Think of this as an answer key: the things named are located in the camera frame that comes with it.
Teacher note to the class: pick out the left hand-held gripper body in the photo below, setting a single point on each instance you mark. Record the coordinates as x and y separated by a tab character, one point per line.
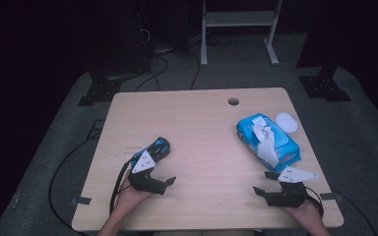
146	183

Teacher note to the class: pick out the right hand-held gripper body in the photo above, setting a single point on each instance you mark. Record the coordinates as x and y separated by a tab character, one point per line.
287	196

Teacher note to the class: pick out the white wet wipe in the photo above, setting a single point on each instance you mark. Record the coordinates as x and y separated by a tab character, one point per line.
267	147

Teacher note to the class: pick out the blue wet wipes packet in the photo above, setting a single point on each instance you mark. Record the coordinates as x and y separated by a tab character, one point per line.
285	147

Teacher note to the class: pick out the person's left hand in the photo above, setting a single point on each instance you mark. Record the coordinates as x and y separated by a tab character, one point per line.
128	196

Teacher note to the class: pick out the person's right hand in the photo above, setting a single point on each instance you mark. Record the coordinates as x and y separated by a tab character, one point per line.
306	213

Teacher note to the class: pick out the grey tape strip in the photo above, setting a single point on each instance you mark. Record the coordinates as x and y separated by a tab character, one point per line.
331	196
80	200

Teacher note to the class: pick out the white oval packet lid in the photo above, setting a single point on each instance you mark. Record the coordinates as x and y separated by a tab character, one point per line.
287	122

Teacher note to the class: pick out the black stand base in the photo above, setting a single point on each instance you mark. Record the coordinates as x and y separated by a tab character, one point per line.
323	88
101	90

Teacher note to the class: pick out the dark equipment tower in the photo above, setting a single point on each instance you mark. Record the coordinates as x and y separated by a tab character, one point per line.
118	49

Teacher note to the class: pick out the white metal stand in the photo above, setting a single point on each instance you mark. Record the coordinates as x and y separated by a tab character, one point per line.
239	18

